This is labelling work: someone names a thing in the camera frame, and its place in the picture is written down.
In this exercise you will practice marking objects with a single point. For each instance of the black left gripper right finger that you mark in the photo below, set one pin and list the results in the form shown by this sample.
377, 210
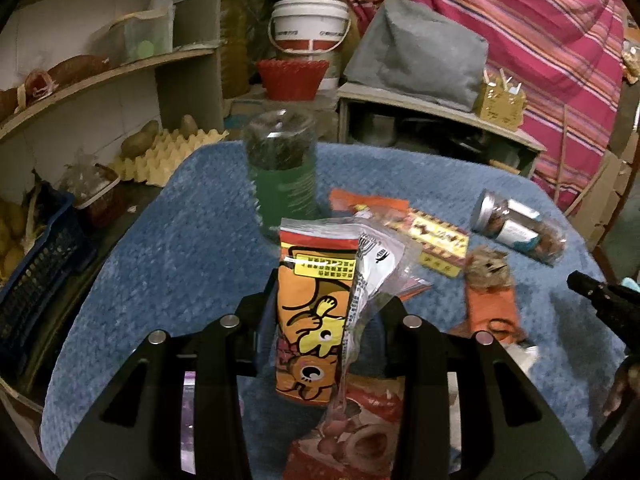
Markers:
469, 410

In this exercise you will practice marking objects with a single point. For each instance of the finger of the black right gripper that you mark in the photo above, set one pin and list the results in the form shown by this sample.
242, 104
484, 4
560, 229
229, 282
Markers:
617, 306

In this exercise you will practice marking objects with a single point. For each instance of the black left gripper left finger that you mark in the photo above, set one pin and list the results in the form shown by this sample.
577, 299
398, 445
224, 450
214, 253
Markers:
132, 430

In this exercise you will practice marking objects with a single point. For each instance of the orange bear snack wrapper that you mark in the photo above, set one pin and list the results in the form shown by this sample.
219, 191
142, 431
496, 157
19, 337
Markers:
315, 273

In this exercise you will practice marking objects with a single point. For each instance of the clear orange cartoon snack bag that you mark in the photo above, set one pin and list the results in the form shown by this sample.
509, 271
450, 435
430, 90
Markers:
387, 265

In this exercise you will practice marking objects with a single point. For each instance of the purple wrapper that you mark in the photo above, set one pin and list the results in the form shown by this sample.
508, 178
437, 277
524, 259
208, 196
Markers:
187, 455

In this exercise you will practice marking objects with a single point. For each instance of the red snack bag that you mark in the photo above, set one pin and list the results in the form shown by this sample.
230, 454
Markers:
357, 440

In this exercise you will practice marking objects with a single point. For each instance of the clear jar silver lid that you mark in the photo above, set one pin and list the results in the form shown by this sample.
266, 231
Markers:
519, 227

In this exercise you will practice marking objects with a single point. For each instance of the brown crumpled paper ball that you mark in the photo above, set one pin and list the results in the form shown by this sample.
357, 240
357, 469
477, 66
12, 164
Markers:
486, 268

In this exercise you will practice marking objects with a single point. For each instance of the yellow red cardboard box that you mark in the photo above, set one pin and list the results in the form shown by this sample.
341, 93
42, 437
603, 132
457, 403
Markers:
444, 246

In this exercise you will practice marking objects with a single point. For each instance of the dark blue plastic crate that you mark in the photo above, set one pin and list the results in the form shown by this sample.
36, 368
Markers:
64, 246

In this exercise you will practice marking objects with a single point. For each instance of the blue knitted table cloth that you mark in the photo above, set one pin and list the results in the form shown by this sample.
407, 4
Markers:
196, 251

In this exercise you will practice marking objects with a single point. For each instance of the yellow utensil holder box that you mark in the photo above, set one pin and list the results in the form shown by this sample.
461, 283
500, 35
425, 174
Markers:
501, 100

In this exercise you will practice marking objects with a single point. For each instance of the pink striped curtain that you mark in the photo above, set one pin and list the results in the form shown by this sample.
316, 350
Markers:
567, 54

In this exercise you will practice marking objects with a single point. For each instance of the yellow egg tray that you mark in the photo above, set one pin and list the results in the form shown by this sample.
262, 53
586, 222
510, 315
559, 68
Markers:
168, 151

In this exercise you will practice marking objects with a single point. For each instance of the potato on egg tray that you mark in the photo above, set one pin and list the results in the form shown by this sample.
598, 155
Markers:
138, 143

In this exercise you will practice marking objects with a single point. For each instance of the wooden side table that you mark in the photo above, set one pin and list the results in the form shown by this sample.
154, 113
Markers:
386, 119

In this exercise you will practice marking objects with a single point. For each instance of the green tea jar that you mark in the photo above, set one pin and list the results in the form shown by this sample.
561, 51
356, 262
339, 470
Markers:
281, 154

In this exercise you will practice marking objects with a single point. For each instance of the grey fabric cover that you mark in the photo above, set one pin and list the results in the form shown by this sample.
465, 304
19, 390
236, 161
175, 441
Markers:
410, 49

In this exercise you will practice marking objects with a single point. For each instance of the red plastic basket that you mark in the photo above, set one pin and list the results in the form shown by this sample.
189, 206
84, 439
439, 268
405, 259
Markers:
290, 80

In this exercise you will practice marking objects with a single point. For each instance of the clear plastic storage box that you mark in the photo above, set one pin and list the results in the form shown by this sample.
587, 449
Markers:
136, 36

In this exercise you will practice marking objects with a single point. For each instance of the white plastic bucket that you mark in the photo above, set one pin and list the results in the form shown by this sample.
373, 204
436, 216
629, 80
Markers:
311, 30

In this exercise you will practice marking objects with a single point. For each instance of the wooden wall shelf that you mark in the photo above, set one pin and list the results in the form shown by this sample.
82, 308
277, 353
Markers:
95, 115

